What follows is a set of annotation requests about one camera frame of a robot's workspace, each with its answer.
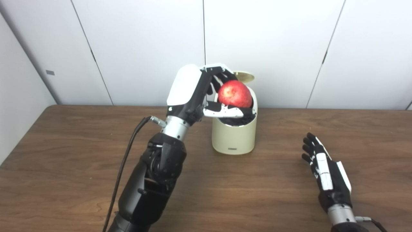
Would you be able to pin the black bin liner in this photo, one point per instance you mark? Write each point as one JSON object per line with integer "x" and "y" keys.
{"x": 235, "y": 121}

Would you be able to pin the small grey wall plate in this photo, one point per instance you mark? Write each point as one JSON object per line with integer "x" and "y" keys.
{"x": 50, "y": 72}

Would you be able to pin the red apple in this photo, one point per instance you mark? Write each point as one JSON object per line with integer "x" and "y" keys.
{"x": 235, "y": 94}

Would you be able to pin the cream lidded trash can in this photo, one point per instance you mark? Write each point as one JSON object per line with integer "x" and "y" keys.
{"x": 234, "y": 138}

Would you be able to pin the white and black right hand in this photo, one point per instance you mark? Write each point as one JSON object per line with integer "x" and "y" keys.
{"x": 334, "y": 187}

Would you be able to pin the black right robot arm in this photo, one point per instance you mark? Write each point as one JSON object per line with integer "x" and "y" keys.
{"x": 342, "y": 217}

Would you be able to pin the white and black left hand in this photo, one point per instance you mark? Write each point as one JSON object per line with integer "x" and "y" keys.
{"x": 185, "y": 87}

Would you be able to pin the cream round bin lid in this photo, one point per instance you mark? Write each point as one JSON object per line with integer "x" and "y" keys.
{"x": 246, "y": 77}

